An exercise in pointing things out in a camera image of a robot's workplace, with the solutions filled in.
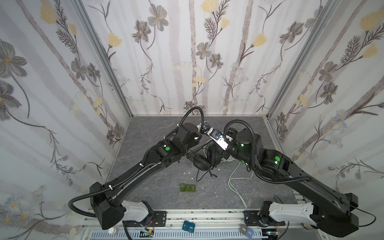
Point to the white round cap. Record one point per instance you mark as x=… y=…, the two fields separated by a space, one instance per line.
x=113 y=231

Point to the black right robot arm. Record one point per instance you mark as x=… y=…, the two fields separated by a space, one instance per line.
x=327 y=210

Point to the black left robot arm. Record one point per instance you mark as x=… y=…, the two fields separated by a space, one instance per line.
x=105 y=202

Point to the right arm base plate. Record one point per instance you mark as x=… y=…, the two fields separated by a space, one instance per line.
x=255 y=217

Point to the green plastic block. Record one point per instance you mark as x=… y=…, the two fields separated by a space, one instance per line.
x=190 y=188

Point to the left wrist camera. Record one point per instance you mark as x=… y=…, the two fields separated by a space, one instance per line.
x=204 y=128

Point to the aluminium frame rail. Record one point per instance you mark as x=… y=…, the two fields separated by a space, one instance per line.
x=216 y=219

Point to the grey blue tag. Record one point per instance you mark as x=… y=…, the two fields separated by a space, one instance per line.
x=246 y=231

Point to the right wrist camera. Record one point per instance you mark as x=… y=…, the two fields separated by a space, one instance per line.
x=219 y=138

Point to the white cable duct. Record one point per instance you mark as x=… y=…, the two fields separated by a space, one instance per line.
x=174 y=234

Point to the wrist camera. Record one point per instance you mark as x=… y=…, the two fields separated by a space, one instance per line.
x=219 y=138
x=204 y=128

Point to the blue square tag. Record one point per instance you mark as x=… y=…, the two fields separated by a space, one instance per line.
x=188 y=227

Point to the black blue headphones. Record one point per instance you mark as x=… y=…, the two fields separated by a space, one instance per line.
x=211 y=159

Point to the small circuit board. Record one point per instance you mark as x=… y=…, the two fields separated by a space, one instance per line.
x=146 y=233

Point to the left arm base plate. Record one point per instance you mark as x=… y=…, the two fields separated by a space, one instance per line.
x=155 y=219

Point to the mint green headphones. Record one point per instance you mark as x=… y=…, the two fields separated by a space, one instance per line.
x=230 y=158

